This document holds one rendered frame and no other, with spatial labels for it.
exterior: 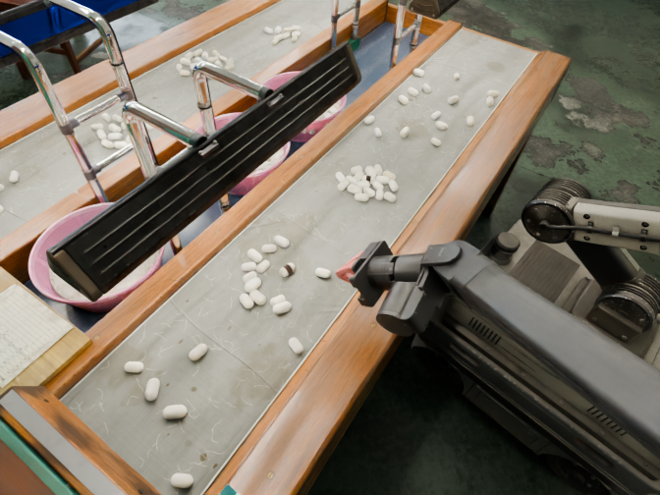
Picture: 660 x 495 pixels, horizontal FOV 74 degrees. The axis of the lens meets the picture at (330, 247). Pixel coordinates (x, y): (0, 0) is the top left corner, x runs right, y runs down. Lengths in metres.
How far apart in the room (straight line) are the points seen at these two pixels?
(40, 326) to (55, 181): 0.44
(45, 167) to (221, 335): 0.68
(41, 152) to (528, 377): 1.44
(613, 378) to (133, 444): 0.68
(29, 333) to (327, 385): 0.54
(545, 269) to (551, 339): 0.97
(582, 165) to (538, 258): 1.36
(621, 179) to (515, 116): 1.43
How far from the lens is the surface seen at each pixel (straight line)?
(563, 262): 1.51
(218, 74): 0.79
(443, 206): 1.08
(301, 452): 0.76
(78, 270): 0.58
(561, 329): 0.50
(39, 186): 1.27
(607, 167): 2.85
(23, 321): 0.97
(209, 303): 0.91
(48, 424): 0.76
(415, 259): 0.66
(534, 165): 2.63
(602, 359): 0.47
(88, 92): 1.51
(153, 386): 0.84
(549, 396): 1.38
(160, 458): 0.82
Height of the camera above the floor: 1.51
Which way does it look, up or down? 51 degrees down
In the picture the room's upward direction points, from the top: 5 degrees clockwise
